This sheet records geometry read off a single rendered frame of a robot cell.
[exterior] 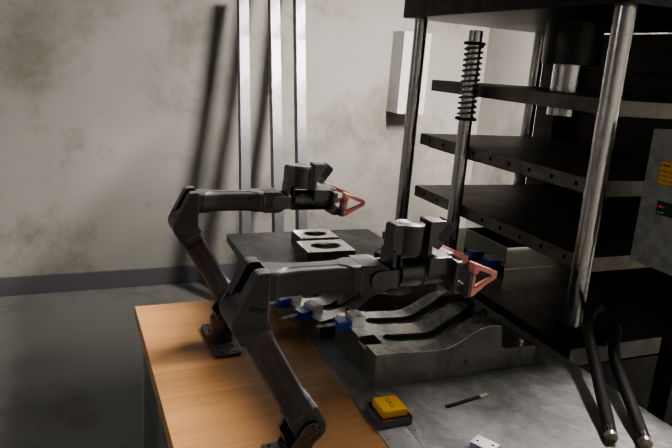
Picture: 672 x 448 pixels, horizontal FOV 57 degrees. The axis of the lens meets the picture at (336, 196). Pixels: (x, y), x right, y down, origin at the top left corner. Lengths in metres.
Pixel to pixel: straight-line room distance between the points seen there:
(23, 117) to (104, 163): 0.53
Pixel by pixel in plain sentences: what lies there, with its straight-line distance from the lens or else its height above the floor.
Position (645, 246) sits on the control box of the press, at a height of 1.13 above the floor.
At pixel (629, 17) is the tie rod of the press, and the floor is 1.77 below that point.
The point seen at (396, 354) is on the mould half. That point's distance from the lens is 1.60.
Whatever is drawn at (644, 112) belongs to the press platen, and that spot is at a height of 1.51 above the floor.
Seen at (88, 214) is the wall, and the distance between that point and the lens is 4.25.
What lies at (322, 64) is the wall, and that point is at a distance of 4.44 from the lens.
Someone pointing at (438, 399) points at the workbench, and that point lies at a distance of 1.61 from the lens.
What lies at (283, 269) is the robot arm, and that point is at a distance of 1.08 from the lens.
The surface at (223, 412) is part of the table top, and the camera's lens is 1.49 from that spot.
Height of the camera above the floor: 1.59
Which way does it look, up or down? 12 degrees down
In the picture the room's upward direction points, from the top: 4 degrees clockwise
